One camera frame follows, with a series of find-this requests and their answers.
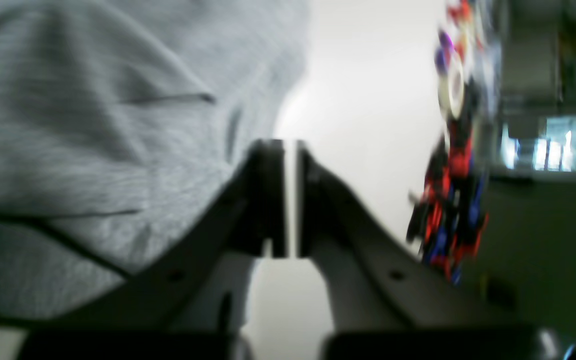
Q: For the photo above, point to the grey T-shirt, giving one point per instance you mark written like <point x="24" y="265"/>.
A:
<point x="120" y="121"/>

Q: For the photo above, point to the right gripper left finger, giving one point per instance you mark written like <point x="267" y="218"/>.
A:
<point x="191" y="303"/>

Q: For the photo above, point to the colourful cluttered objects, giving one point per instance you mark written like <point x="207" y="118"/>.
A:
<point x="447" y="216"/>

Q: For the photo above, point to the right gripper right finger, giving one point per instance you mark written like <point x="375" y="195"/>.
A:
<point x="387" y="306"/>

